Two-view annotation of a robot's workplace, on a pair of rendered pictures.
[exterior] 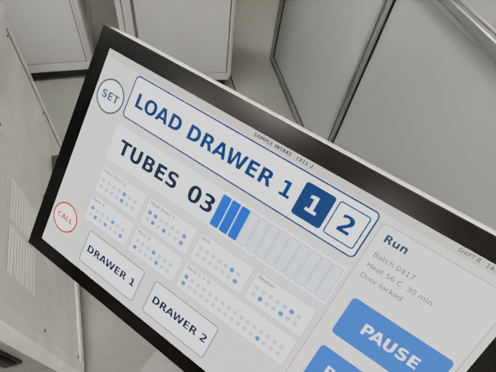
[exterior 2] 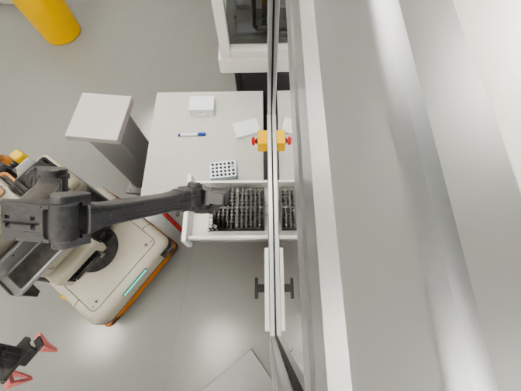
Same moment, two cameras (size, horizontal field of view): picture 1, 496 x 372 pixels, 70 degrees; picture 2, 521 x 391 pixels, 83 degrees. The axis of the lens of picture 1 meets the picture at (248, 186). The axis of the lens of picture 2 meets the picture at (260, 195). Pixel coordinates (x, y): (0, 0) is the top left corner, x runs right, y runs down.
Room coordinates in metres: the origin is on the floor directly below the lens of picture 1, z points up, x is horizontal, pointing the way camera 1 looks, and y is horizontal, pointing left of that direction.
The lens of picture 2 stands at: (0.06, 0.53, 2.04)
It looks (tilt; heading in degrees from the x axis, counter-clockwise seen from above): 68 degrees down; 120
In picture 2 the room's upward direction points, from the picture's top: 3 degrees counter-clockwise
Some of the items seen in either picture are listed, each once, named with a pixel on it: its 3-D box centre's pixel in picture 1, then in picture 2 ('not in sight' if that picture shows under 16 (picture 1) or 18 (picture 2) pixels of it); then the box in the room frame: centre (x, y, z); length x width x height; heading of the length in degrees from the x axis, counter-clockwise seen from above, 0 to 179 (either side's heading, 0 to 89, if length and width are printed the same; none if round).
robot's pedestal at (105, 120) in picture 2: not in sight; (129, 151); (-1.17, 1.00, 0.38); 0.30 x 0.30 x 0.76; 21
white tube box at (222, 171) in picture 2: not in sight; (223, 171); (-0.41, 1.00, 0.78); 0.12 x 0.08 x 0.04; 33
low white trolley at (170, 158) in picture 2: not in sight; (217, 173); (-0.58, 1.12, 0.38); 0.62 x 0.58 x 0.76; 117
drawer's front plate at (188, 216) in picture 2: not in sight; (189, 209); (-0.41, 0.74, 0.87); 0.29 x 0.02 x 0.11; 117
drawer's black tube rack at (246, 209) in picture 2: not in sight; (237, 209); (-0.23, 0.84, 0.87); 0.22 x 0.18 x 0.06; 27
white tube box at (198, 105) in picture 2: not in sight; (202, 105); (-0.69, 1.28, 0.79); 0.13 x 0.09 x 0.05; 27
